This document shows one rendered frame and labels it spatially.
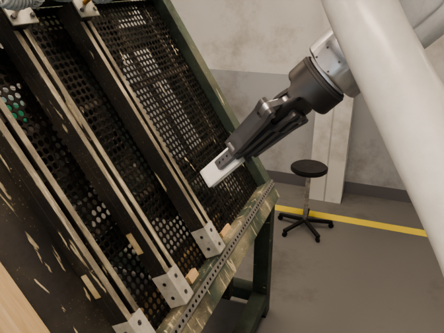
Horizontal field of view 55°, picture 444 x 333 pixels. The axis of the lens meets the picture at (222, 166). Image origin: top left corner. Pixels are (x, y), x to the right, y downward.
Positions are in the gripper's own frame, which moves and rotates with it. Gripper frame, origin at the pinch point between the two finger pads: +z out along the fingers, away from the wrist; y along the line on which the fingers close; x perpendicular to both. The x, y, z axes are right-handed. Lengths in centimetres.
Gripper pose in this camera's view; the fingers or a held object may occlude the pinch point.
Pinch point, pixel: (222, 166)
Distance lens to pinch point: 65.1
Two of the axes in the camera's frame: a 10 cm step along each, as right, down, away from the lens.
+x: 4.9, 8.1, -3.2
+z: -6.8, 5.9, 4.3
